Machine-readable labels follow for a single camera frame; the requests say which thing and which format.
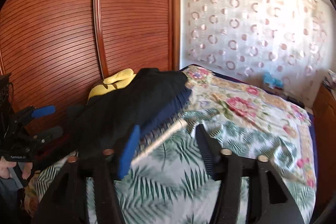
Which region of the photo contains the black printed t-shirt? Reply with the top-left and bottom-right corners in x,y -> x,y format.
72,68 -> 187,159

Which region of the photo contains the person's left hand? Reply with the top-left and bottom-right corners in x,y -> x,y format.
0,156 -> 34,180

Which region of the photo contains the floral leaf bed sheet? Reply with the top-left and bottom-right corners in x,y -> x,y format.
33,66 -> 317,223

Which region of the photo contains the navy blue folded garment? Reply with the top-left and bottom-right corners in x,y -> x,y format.
140,87 -> 192,139

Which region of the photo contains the yellow Pikachu plush toy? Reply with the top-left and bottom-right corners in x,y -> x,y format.
88,68 -> 136,100

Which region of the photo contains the blue item behind bed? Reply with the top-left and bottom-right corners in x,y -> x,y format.
263,72 -> 284,89

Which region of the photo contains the wooden window side cabinet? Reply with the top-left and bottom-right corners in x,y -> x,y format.
313,84 -> 336,213

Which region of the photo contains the circle patterned sheer curtain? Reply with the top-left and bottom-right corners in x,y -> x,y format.
181,0 -> 333,106

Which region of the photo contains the wooden louvered wardrobe door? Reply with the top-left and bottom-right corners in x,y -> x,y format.
93,0 -> 173,78

